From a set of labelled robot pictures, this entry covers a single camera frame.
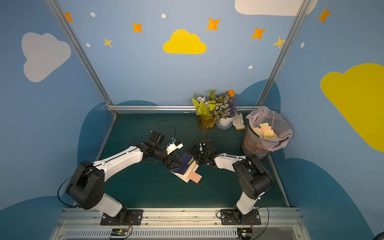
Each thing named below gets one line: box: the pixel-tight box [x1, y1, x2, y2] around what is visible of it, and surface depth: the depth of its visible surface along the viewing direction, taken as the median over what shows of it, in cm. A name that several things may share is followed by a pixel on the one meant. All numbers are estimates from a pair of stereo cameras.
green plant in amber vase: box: [192, 89, 223, 131], surface depth 103 cm
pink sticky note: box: [188, 171, 203, 184], surface depth 88 cm
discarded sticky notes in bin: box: [253, 122, 277, 139], surface depth 95 cm
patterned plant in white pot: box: [215, 89, 238, 130], surface depth 95 cm
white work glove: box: [232, 112, 246, 131], surface depth 117 cm
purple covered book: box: [170, 152, 200, 183], surface depth 88 cm
